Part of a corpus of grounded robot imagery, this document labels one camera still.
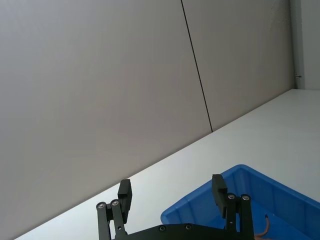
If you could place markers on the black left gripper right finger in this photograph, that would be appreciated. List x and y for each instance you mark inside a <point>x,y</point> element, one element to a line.
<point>219,197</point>

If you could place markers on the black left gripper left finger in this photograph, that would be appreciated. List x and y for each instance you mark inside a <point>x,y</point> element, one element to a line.
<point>124,200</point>

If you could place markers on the blue plastic bin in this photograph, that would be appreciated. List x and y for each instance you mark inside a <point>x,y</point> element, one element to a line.
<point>282,200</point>

